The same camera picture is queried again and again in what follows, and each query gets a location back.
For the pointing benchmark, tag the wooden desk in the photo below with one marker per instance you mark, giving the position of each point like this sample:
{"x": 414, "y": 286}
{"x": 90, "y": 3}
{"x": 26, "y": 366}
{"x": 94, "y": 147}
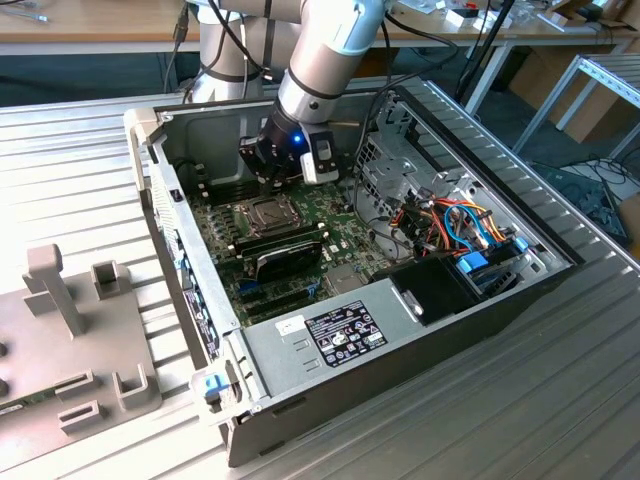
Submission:
{"x": 530, "y": 32}
{"x": 75, "y": 30}

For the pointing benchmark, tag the black tripod pole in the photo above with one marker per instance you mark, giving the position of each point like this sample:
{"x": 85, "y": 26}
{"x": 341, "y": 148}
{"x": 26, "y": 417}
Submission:
{"x": 487, "y": 47}

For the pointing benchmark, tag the wrist camera with black bracket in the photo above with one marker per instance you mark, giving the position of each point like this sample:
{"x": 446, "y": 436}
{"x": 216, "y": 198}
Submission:
{"x": 317, "y": 172}

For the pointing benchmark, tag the silver metal tool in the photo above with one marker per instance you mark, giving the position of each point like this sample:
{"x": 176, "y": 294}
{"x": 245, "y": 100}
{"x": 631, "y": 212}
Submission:
{"x": 37, "y": 16}

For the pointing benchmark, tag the grey parts rack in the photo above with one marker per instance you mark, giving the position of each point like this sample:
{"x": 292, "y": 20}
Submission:
{"x": 75, "y": 360}

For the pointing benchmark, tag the black expansion slot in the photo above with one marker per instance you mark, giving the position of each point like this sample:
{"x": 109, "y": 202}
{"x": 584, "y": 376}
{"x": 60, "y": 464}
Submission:
{"x": 272, "y": 298}
{"x": 272, "y": 311}

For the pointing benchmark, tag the black floor stand base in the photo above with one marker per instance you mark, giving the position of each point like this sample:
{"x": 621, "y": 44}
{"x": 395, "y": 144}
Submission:
{"x": 600, "y": 200}

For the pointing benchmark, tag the metal disk bay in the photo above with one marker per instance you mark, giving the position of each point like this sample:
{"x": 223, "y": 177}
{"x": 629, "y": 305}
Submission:
{"x": 395, "y": 170}

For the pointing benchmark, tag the black graphics card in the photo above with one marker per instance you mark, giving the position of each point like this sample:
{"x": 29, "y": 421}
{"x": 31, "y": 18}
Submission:
{"x": 290, "y": 260}

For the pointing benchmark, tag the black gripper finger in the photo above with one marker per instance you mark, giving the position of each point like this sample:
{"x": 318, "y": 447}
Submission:
{"x": 251, "y": 150}
{"x": 290, "y": 172}

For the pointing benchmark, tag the silver chipset heatsink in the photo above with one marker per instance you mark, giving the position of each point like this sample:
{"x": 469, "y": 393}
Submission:
{"x": 342, "y": 280}

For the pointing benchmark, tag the silver CPU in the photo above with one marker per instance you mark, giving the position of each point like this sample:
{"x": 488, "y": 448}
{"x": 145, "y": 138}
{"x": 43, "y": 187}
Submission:
{"x": 269, "y": 214}

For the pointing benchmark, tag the black open PC case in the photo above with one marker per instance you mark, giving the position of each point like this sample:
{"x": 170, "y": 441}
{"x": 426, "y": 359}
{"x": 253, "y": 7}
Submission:
{"x": 375, "y": 400}

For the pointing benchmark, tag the aluminium profile frame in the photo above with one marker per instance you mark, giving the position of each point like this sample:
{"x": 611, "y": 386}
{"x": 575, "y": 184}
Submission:
{"x": 610, "y": 75}

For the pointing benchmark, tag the blue case latch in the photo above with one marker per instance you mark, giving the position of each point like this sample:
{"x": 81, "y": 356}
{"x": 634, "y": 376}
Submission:
{"x": 212, "y": 386}

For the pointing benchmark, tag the green motherboard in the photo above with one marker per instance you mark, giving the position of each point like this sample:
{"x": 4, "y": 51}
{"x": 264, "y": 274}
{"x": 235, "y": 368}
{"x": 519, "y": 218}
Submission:
{"x": 350, "y": 235}

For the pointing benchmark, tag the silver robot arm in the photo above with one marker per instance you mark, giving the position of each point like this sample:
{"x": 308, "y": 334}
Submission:
{"x": 320, "y": 65}

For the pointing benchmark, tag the green RAM stick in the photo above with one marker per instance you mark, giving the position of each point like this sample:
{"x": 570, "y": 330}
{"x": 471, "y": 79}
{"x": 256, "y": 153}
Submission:
{"x": 42, "y": 396}

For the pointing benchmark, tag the grey power supply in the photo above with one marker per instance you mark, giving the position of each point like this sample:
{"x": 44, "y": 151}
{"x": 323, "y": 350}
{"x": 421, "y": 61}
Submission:
{"x": 280, "y": 360}

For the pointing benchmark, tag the black RAM slot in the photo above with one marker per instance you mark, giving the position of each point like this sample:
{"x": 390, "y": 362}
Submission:
{"x": 222, "y": 186}
{"x": 225, "y": 196}
{"x": 280, "y": 242}
{"x": 280, "y": 232}

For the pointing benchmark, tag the brown cardboard box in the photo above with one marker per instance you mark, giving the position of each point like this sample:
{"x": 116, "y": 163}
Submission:
{"x": 631, "y": 220}
{"x": 530, "y": 70}

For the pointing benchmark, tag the blue disk carrier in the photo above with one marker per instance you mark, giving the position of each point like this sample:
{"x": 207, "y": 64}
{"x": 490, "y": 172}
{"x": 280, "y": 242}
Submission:
{"x": 472, "y": 262}

